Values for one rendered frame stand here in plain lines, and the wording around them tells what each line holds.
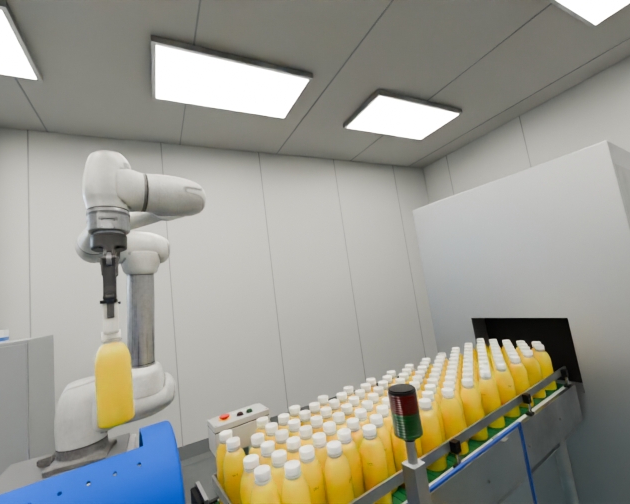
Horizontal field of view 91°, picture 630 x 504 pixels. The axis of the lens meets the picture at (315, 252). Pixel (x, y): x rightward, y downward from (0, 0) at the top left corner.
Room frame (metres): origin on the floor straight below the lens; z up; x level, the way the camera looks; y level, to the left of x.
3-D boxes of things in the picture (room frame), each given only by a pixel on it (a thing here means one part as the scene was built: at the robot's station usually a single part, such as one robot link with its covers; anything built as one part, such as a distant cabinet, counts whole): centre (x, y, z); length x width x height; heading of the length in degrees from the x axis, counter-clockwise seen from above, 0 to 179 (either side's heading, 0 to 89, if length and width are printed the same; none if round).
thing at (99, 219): (0.74, 0.49, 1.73); 0.09 x 0.09 x 0.06
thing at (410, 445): (0.74, -0.15, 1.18); 0.06 x 0.06 x 0.16
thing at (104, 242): (0.73, 0.49, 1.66); 0.08 x 0.07 x 0.09; 32
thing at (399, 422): (0.74, -0.15, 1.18); 0.06 x 0.06 x 0.05
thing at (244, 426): (1.18, 0.36, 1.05); 0.20 x 0.10 x 0.10; 124
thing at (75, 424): (1.21, 0.93, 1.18); 0.18 x 0.16 x 0.22; 130
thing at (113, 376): (0.72, 0.49, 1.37); 0.07 x 0.07 x 0.19
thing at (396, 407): (0.74, -0.15, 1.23); 0.06 x 0.06 x 0.04
